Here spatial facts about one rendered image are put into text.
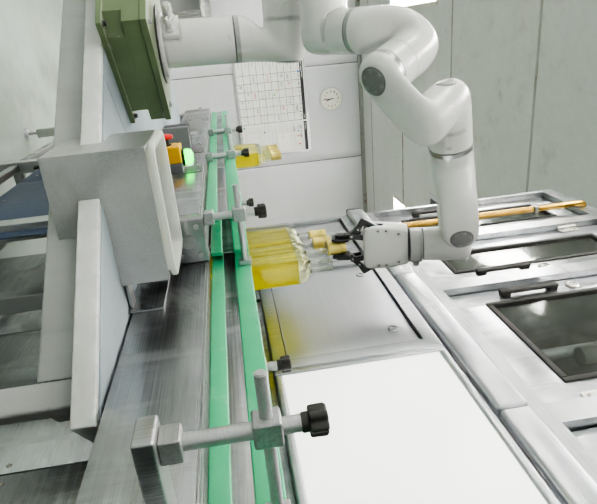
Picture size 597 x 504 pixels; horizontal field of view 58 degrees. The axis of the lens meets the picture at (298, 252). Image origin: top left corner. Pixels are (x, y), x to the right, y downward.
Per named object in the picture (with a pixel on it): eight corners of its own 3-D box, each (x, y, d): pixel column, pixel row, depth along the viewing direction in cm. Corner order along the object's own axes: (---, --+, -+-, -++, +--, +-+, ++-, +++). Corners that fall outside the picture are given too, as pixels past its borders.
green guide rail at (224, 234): (211, 257, 113) (248, 252, 113) (210, 252, 112) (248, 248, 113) (213, 128, 274) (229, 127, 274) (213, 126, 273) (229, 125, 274)
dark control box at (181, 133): (164, 155, 166) (191, 152, 167) (159, 129, 163) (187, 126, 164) (166, 150, 174) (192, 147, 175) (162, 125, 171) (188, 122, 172)
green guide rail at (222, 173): (205, 224, 110) (244, 219, 111) (205, 219, 109) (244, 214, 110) (211, 114, 271) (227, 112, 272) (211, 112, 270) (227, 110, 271)
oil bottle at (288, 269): (214, 297, 114) (313, 283, 116) (210, 273, 112) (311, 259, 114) (214, 285, 119) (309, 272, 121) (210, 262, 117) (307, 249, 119)
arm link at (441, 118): (409, 125, 114) (368, 161, 107) (395, 24, 101) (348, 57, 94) (481, 135, 104) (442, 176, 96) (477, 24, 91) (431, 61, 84)
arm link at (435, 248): (478, 210, 109) (471, 184, 116) (425, 212, 110) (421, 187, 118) (472, 265, 118) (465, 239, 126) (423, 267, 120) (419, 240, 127)
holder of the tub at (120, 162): (128, 315, 90) (175, 308, 91) (90, 152, 79) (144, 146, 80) (141, 274, 106) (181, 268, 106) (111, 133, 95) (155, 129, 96)
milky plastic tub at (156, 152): (124, 287, 88) (178, 280, 88) (93, 151, 79) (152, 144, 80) (138, 249, 104) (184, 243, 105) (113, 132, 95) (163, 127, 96)
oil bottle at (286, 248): (214, 285, 119) (309, 272, 121) (210, 262, 117) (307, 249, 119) (214, 275, 124) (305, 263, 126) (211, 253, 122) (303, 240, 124)
